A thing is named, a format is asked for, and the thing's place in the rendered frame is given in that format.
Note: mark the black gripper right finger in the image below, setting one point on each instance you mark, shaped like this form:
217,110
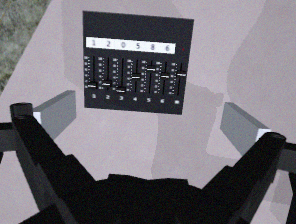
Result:
240,188

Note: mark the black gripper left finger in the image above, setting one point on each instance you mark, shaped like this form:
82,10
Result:
53,177

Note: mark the black lighting desk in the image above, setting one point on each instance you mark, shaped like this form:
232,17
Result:
135,62

